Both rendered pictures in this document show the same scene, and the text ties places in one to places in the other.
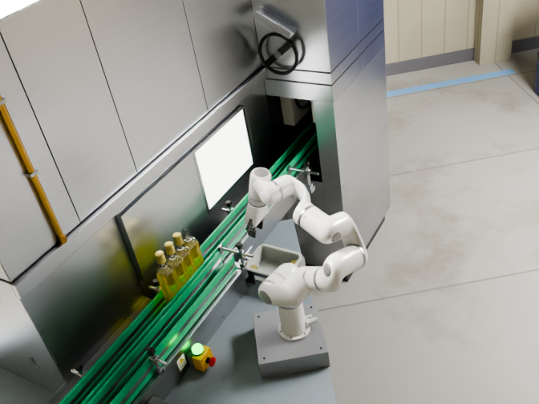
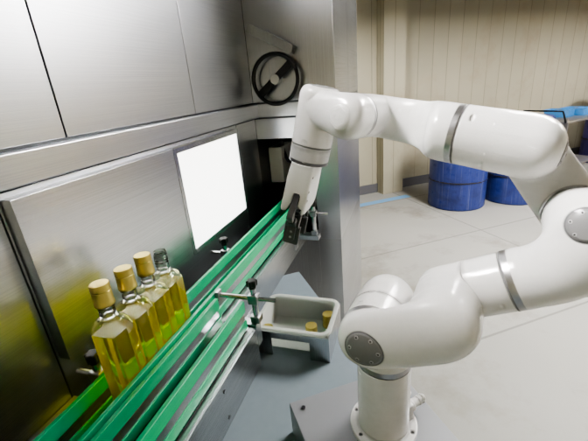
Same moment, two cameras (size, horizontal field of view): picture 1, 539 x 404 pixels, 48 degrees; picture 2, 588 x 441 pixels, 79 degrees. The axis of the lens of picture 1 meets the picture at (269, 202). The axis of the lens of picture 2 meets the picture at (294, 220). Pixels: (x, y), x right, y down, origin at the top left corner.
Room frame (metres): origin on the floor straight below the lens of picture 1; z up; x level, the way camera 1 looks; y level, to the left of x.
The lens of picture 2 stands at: (1.15, 0.27, 1.46)
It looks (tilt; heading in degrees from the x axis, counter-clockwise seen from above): 21 degrees down; 343
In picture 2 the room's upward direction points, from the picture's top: 5 degrees counter-clockwise
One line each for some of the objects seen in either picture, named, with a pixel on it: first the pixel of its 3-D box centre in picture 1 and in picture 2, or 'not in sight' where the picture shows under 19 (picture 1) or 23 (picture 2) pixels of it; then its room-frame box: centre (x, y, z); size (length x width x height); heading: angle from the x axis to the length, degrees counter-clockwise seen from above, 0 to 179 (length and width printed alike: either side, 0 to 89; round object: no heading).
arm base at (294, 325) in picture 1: (295, 313); (389, 389); (1.60, -0.02, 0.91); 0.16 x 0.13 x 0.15; 100
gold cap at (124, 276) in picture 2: (169, 248); (125, 277); (1.84, 0.42, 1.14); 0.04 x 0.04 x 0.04
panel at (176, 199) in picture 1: (195, 186); (176, 207); (2.23, 0.31, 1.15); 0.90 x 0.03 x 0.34; 145
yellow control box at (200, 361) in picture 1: (200, 357); not in sight; (1.57, 0.37, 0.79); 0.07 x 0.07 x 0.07; 55
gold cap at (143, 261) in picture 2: (178, 239); (143, 263); (1.89, 0.38, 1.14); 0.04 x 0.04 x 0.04
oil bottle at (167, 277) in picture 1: (170, 285); (122, 360); (1.79, 0.45, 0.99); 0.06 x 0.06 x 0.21; 55
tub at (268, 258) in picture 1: (274, 267); (298, 324); (2.00, 0.03, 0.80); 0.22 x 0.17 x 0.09; 55
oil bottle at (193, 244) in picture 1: (193, 257); (172, 309); (1.94, 0.35, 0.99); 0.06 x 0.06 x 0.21; 55
